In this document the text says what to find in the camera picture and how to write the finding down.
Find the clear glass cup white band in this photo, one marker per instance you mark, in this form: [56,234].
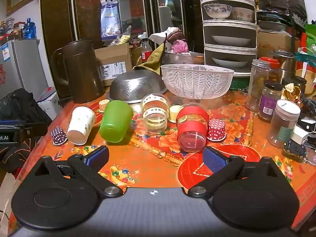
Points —
[155,113]

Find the white carton box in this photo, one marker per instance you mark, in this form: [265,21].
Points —
[49,102]

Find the dark patterned cloth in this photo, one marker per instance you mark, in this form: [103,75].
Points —
[14,158]

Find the pale yellow cupcake liner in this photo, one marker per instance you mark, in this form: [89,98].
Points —
[174,113]

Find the black toy car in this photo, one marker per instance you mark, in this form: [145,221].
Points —
[295,151]

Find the steel basin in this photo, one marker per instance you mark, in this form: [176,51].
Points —
[182,58]

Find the brown plastic pitcher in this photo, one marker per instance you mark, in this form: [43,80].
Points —
[82,71]

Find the pink floral bowl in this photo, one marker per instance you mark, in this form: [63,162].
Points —
[243,14]

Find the orange dotted cupcake liner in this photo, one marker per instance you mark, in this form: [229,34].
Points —
[103,105]

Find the red lid jar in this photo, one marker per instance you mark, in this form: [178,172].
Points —
[274,66]

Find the green plastic cup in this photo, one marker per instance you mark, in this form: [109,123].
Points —
[116,121]

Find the pink cloth bundle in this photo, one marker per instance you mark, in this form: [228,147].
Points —
[179,47]

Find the blue water bottle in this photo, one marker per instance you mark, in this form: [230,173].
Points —
[30,29]

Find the blue floral bowl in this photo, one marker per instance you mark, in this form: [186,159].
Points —
[217,11]

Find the soda bottle red label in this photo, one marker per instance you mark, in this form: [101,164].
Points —
[146,51]

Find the grey refrigerator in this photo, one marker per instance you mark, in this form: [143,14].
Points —
[22,64]

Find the olive green cloth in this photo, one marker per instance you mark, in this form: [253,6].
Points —
[153,61]

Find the steel colander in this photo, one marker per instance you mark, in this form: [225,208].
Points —
[137,85]

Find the red floral tablecloth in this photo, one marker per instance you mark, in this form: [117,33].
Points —
[148,158]

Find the dark lid glass jar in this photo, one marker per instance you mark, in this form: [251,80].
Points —
[295,81]

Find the red plate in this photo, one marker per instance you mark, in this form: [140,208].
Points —
[237,153]

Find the green plastic basket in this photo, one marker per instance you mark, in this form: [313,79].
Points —
[239,82]

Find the purple dotted cupcake liner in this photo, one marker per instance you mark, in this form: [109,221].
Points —
[58,135]

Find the red dotted cupcake liner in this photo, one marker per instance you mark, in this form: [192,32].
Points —
[216,129]

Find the blue white snack bag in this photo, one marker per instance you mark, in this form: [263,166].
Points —
[110,17]

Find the glass cup red sleeve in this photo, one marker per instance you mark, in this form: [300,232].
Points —
[192,126]

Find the white charger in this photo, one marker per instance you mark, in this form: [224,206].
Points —
[299,134]

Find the white tiered dish rack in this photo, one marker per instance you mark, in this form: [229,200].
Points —
[207,29]

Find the black jacket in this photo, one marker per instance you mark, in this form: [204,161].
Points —
[22,106]

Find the black lid jar purple label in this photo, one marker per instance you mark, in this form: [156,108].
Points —
[269,102]

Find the white paper cup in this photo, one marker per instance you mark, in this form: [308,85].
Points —
[80,124]

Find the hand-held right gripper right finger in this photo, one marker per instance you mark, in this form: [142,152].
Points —
[214,160]

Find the plain cardboard box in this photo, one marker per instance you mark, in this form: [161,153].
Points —
[274,43]

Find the white plastic basket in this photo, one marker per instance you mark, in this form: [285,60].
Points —
[197,81]

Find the white lid plastic jar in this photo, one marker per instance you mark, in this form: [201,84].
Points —
[282,123]

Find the white plate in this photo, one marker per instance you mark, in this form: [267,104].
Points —
[228,62]

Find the tall clear glass jar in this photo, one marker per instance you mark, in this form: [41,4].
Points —
[256,86]

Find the cardboard box white label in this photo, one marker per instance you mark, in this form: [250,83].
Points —
[113,59]

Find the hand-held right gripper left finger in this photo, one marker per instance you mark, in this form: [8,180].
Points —
[97,156]

